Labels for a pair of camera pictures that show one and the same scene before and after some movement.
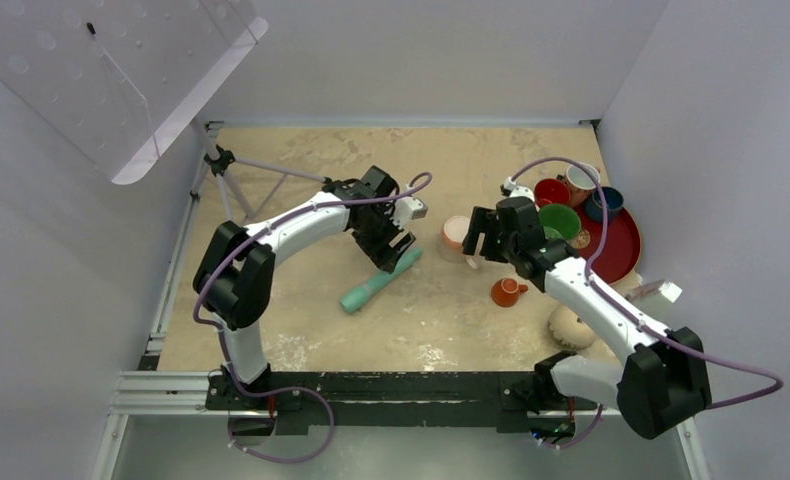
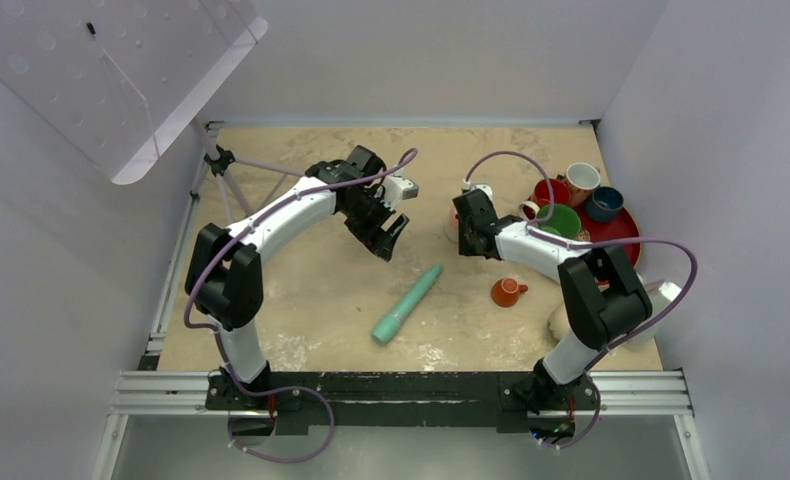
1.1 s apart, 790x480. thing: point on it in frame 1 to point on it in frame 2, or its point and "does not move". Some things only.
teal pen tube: [353, 298] to [385, 328]
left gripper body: [379, 230] does not move
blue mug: [613, 200] does not move
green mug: [559, 222] does not move
